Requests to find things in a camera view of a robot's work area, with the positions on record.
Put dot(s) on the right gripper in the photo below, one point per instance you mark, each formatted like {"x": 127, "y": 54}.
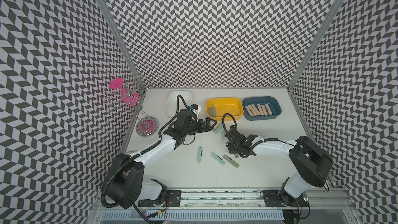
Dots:
{"x": 230, "y": 147}

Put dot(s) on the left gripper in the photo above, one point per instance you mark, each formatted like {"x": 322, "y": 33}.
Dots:
{"x": 203, "y": 128}

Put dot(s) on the mint fruit knife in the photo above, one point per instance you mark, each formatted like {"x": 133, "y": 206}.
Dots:
{"x": 199, "y": 154}
{"x": 218, "y": 128}
{"x": 223, "y": 135}
{"x": 218, "y": 158}

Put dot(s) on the yellow storage box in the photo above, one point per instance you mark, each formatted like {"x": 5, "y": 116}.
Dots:
{"x": 223, "y": 105}

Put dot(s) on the pink fruit knife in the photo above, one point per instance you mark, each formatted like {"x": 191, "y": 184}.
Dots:
{"x": 256, "y": 110}
{"x": 260, "y": 109}
{"x": 249, "y": 110}
{"x": 264, "y": 110}
{"x": 252, "y": 110}
{"x": 268, "y": 109}

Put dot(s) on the white storage box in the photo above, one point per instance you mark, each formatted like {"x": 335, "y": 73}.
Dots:
{"x": 171, "y": 104}

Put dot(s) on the dark teal storage box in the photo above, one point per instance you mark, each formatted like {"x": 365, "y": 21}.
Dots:
{"x": 262, "y": 100}

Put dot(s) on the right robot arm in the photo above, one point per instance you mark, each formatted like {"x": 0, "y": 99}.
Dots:
{"x": 312, "y": 163}

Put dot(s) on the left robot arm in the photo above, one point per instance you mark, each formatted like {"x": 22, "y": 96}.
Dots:
{"x": 124, "y": 183}

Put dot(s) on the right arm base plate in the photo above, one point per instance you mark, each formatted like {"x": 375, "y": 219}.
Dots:
{"x": 275, "y": 198}

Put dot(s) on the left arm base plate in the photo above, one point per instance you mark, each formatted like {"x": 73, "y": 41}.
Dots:
{"x": 172, "y": 198}

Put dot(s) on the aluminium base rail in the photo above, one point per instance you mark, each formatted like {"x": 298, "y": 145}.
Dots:
{"x": 249, "y": 198}

